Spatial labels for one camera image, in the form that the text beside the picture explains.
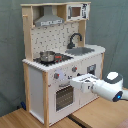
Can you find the toy microwave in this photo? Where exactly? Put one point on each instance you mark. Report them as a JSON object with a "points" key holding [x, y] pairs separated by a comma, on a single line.
{"points": [[77, 11]]}

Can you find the right red stove knob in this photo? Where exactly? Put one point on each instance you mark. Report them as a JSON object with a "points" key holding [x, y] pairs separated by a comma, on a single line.
{"points": [[74, 69]]}

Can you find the grey range hood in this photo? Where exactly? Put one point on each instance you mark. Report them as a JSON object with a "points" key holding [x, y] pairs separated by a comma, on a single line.
{"points": [[48, 18]]}

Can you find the black toy faucet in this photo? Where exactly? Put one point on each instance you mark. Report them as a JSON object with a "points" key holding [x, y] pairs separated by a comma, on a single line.
{"points": [[73, 39]]}

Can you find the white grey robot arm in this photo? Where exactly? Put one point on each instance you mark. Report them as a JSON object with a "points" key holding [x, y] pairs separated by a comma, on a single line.
{"points": [[110, 88]]}

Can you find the red stove knob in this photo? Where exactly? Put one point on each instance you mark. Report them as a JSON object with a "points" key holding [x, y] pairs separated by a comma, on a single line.
{"points": [[56, 75], [74, 69]]}

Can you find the grey dishwasher panel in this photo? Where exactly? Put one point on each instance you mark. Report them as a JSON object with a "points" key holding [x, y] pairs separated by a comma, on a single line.
{"points": [[91, 69]]}

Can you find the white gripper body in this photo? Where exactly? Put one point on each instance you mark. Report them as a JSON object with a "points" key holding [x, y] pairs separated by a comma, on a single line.
{"points": [[84, 82]]}

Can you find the wooden toy kitchen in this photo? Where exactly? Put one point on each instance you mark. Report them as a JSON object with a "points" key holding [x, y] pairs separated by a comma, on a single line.
{"points": [[40, 84]]}

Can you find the silver toy pot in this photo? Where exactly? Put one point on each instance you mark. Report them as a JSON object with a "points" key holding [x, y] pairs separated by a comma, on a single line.
{"points": [[47, 56]]}

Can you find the left red stove knob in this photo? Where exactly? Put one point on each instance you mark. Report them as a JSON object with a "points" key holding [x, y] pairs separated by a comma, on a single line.
{"points": [[56, 75]]}

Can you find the toy oven door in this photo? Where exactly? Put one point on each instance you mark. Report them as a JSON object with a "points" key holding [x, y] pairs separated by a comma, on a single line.
{"points": [[64, 97]]}

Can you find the black toy stovetop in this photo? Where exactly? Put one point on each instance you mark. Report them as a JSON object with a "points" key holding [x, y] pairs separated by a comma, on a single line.
{"points": [[58, 59]]}

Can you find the grey toy sink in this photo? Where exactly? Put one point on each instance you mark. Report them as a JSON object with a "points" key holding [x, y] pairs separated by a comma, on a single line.
{"points": [[79, 51]]}

